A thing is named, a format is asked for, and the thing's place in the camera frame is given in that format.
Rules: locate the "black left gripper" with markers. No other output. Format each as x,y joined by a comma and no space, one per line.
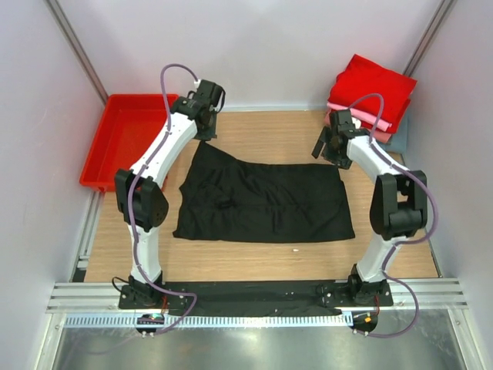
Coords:
211,133

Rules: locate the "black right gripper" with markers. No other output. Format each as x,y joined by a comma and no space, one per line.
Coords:
340,161

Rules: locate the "black t shirt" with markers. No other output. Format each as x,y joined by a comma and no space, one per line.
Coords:
227,199

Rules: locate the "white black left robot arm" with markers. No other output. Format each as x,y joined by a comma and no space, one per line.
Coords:
139,194

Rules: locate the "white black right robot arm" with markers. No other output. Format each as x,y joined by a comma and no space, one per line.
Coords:
399,205

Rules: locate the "pink folded shirt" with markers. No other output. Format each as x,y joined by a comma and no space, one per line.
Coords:
362,116

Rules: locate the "red plastic bin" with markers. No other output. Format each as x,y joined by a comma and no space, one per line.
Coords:
128,126

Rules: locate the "red folded shirt top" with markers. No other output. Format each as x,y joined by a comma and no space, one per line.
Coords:
364,85

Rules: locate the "grey green folded shirt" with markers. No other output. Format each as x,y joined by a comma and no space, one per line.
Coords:
398,141

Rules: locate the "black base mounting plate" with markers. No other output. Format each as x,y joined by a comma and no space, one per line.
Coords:
256,299

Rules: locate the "slotted aluminium rail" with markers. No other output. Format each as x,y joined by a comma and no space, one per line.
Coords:
154,320

